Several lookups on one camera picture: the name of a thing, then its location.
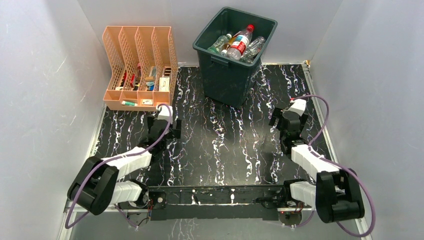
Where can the gold red label bottle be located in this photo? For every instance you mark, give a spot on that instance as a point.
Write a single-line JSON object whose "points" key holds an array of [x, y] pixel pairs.
{"points": [[235, 47]]}

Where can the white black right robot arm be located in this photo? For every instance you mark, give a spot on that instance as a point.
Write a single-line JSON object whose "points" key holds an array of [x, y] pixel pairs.
{"points": [[335, 195]]}

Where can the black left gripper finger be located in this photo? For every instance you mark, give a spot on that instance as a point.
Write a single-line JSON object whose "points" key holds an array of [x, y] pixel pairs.
{"points": [[150, 119], [176, 128]]}

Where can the clear bottle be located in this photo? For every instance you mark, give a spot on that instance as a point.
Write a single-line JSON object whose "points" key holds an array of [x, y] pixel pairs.
{"points": [[252, 50]]}

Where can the orange plastic file organizer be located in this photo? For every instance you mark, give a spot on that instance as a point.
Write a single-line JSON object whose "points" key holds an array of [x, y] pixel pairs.
{"points": [[143, 65]]}

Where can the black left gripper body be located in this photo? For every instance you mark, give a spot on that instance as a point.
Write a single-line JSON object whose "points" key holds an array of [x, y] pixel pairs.
{"points": [[170, 134]]}

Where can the green tea bottle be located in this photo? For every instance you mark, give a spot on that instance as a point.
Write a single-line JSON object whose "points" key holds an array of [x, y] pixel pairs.
{"points": [[221, 45]]}

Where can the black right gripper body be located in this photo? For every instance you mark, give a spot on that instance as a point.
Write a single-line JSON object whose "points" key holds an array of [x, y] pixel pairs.
{"points": [[283, 136]]}

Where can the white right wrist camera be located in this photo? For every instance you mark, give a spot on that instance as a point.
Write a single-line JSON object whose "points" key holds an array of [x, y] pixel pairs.
{"points": [[298, 106]]}

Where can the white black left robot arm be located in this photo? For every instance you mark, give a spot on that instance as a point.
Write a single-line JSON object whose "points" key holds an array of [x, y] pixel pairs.
{"points": [[97, 184]]}

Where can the small white card box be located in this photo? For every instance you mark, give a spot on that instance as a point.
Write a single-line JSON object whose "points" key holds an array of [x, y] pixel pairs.
{"points": [[147, 102]]}

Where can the dark green plastic bin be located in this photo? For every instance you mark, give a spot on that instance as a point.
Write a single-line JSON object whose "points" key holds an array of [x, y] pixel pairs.
{"points": [[224, 79]]}

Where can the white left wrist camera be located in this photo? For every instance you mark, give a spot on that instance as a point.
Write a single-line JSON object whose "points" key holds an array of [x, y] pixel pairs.
{"points": [[164, 113]]}

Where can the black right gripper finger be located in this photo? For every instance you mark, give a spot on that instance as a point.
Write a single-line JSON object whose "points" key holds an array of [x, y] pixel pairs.
{"points": [[303, 120], [276, 118]]}

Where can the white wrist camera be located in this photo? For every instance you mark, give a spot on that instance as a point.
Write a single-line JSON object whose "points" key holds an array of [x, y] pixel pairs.
{"points": [[164, 113], [298, 106]]}

